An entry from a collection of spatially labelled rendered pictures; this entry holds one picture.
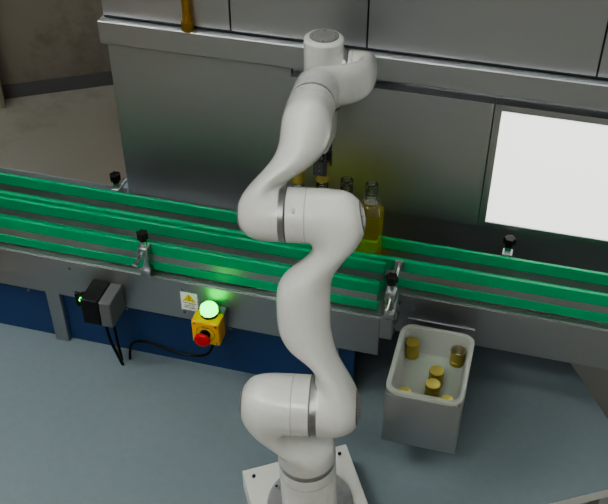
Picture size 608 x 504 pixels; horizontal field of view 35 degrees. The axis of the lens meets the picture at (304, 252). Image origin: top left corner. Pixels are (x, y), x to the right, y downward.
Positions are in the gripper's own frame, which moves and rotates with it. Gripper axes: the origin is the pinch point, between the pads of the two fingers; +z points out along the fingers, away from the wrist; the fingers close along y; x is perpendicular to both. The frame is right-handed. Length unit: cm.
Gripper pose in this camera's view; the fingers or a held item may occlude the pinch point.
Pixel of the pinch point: (322, 162)
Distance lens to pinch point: 218.7
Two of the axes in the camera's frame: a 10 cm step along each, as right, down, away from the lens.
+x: 9.6, 1.7, -2.1
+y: -2.7, 6.1, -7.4
